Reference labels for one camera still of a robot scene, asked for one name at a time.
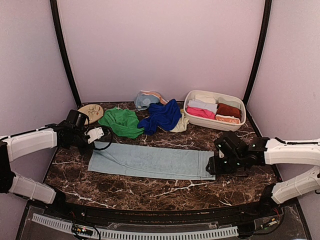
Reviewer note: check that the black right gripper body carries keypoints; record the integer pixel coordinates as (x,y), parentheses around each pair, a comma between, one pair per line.
(230,166)

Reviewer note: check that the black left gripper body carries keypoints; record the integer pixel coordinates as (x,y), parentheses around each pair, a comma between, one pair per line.
(77,141)

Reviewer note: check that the light blue towel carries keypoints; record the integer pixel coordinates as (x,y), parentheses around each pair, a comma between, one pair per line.
(151,162)

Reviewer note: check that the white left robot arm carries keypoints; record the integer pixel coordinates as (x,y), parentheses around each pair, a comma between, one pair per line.
(13,147)

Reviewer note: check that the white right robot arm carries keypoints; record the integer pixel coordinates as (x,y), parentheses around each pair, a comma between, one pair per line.
(299,152)

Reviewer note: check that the orange patterned rolled towel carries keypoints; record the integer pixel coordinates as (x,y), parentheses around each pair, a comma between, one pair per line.
(228,119)

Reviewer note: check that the white plastic basket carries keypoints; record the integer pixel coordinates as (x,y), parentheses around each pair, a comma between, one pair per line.
(210,123)

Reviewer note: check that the brown rolled towel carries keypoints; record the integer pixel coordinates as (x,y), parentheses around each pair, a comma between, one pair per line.
(227,110)

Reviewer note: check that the pale green rolled towel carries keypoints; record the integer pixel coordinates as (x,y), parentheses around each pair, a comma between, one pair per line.
(231,103)

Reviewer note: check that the cream yellow cloth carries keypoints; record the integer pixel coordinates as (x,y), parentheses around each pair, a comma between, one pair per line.
(182,124)

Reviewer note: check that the pink rolled towel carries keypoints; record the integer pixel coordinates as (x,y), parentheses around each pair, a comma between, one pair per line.
(199,112)

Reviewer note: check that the cream rolled towel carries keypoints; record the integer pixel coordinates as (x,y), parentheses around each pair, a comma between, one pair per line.
(205,98)

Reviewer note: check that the white lavender rolled towel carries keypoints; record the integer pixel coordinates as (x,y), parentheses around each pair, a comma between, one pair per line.
(212,107)

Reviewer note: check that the royal blue towel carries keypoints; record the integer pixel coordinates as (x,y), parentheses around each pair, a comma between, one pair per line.
(165,116)

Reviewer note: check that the pale blue patterned cloth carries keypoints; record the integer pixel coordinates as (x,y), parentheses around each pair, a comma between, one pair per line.
(144,99)

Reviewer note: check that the small green circuit board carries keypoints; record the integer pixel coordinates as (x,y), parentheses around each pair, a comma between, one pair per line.
(81,230)

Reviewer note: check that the black front rail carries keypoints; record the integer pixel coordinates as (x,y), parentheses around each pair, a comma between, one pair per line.
(245,214)

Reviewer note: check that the white slotted cable duct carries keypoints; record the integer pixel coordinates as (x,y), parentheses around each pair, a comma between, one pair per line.
(137,232)

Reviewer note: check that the black corner frame post left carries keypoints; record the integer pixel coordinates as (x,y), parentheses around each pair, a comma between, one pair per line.
(63,52)

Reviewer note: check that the black corner frame post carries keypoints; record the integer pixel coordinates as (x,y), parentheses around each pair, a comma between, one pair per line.
(63,52)
(259,51)

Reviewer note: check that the black corner frame post right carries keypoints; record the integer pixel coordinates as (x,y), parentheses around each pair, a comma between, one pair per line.
(259,51)

